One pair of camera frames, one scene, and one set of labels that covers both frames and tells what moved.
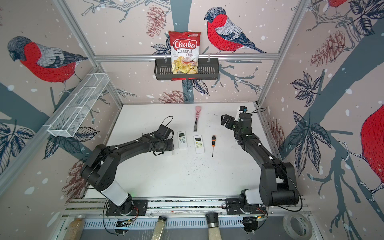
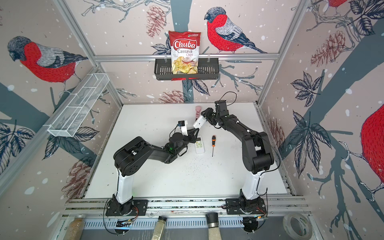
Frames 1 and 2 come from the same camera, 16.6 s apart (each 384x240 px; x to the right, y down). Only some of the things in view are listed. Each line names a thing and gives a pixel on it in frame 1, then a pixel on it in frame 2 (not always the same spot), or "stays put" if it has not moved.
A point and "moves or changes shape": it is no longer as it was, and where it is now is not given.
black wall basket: (208, 70) stays put
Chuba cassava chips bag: (185, 48) stays put
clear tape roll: (297, 226) stays put
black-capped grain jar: (213, 230) stays put
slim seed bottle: (159, 228) stays put
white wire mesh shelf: (70, 119) stays put
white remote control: (182, 139) moves or changes shape
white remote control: (199, 144) to (199, 122)
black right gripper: (225, 119) to (208, 111)
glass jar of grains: (75, 228) stays put
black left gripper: (171, 146) to (190, 134)
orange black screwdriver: (213, 143) stays put
